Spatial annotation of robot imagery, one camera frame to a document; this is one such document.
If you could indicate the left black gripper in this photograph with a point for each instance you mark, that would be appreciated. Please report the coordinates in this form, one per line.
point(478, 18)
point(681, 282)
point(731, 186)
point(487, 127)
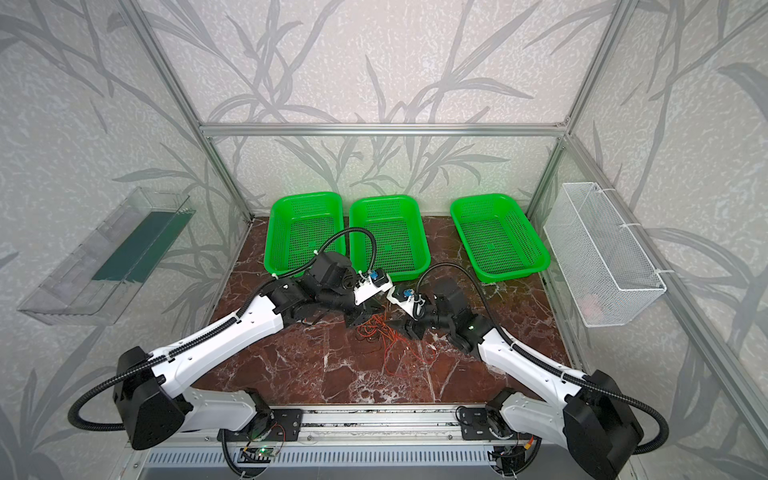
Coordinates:
point(360, 310)

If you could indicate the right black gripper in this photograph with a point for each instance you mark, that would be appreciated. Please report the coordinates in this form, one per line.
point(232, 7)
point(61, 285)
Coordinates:
point(417, 323)

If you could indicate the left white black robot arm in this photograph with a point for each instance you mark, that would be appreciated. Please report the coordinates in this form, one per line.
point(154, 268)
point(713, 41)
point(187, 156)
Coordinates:
point(151, 397)

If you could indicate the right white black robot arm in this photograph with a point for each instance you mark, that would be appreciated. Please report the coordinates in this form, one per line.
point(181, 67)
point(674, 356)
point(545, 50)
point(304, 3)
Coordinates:
point(641, 428)

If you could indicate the left green plastic basket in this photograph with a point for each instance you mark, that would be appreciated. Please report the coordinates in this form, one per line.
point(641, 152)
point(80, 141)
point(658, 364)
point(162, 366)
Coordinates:
point(299, 225)

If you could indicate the green plastic basket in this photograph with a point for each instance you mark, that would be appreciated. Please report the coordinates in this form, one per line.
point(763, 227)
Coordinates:
point(299, 225)
point(396, 223)
point(500, 241)

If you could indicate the middle green plastic basket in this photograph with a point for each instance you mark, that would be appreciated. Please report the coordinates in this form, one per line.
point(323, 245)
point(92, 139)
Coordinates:
point(396, 223)

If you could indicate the right green plastic basket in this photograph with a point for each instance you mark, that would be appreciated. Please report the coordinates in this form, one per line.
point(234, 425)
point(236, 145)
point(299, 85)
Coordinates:
point(500, 241)

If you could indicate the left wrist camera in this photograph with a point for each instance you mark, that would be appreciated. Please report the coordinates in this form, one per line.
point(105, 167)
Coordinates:
point(370, 285)

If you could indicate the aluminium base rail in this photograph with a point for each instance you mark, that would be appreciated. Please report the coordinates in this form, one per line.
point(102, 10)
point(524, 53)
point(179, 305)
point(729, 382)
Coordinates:
point(384, 423)

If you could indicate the white wire mesh basket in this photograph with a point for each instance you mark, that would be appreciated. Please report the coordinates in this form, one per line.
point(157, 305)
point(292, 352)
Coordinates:
point(609, 275)

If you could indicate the clear acrylic wall tray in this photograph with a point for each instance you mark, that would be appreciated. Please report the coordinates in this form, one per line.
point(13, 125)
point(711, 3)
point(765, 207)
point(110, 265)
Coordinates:
point(95, 284)

